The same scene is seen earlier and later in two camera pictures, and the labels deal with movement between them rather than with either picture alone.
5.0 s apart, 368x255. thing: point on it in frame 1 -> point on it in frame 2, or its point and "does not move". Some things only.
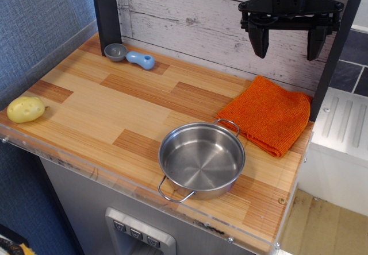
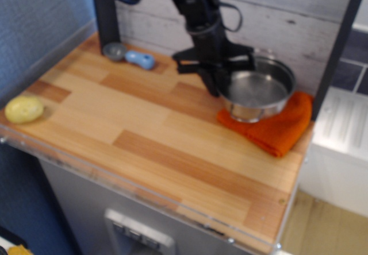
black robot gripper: [290, 6] -> [212, 51]
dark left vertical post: [106, 12] does not move
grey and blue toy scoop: [118, 52] does not move
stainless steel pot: [202, 159] -> [260, 92]
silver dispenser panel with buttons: [129, 236] does not move
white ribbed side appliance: [334, 166] does not move
